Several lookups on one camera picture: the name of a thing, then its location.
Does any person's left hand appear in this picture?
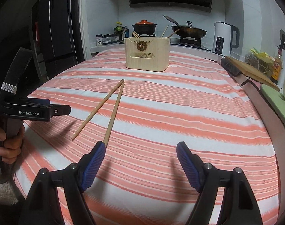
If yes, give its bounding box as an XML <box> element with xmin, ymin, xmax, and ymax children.
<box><xmin>0</xmin><ymin>125</ymin><xmax>25</xmax><ymax>165</ymax></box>

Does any pink striped tablecloth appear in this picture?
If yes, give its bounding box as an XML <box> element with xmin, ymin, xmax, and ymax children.
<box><xmin>15</xmin><ymin>48</ymin><xmax>279</xmax><ymax>224</ymax></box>

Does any black refrigerator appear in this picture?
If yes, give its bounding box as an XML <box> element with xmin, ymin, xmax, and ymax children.
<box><xmin>0</xmin><ymin>0</ymin><xmax>85</xmax><ymax>95</ymax></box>

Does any green mat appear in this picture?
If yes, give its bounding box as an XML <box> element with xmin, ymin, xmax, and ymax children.
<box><xmin>260</xmin><ymin>84</ymin><xmax>285</xmax><ymax>126</ymax></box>

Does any wooden cutting board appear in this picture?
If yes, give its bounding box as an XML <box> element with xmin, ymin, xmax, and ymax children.
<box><xmin>221</xmin><ymin>56</ymin><xmax>280</xmax><ymax>92</ymax></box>

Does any white spice jar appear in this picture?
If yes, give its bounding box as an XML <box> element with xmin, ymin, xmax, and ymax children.
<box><xmin>96</xmin><ymin>34</ymin><xmax>103</xmax><ymax>46</ymax></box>

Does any cream wooden utensil holder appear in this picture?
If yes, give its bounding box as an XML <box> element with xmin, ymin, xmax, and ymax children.
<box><xmin>125</xmin><ymin>37</ymin><xmax>170</xmax><ymax>72</ymax></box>

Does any yellow snack bag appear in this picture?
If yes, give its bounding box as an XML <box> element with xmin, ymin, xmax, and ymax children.
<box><xmin>245</xmin><ymin>48</ymin><xmax>275</xmax><ymax>77</ymax></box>

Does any white electric kettle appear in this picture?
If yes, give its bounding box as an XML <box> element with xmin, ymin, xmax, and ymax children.
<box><xmin>212</xmin><ymin>21</ymin><xmax>240</xmax><ymax>56</ymax></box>

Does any black gas stove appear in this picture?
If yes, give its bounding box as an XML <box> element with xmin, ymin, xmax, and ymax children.
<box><xmin>170</xmin><ymin>37</ymin><xmax>211</xmax><ymax>51</ymax></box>

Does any brown sauce bottle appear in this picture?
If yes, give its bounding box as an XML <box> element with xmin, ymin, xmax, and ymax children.
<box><xmin>270</xmin><ymin>46</ymin><xmax>283</xmax><ymax>84</ymax></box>

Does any steel wok with lid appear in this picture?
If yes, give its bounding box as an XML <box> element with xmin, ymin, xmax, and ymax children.
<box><xmin>163</xmin><ymin>15</ymin><xmax>207</xmax><ymax>39</ymax></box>

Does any yellow cap sauce bottle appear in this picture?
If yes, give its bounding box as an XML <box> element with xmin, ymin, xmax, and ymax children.
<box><xmin>115</xmin><ymin>21</ymin><xmax>123</xmax><ymax>41</ymax></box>

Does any blue label bottle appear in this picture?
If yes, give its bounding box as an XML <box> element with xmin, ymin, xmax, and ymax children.
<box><xmin>124</xmin><ymin>24</ymin><xmax>129</xmax><ymax>38</ymax></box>

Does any chopstick leaning in holder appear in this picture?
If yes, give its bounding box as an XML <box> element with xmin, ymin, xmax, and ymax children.
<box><xmin>161</xmin><ymin>25</ymin><xmax>169</xmax><ymax>38</ymax></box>

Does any black pot orange lid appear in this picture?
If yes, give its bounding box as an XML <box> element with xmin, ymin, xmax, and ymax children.
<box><xmin>132</xmin><ymin>20</ymin><xmax>157</xmax><ymax>36</ymax></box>

